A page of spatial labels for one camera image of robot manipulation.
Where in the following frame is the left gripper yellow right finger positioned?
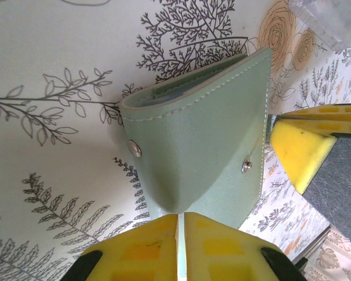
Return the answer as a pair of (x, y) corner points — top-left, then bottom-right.
(183, 212), (301, 281)

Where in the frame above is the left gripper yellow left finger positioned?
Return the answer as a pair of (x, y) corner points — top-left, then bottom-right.
(66, 213), (179, 281)

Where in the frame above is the clear acrylic box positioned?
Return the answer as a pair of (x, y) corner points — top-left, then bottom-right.
(289, 0), (351, 52)

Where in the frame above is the floral table cover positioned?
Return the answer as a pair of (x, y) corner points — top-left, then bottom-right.
(0, 0), (351, 281)

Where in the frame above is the aluminium side rail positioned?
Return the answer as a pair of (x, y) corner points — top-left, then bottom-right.
(289, 225), (337, 272)

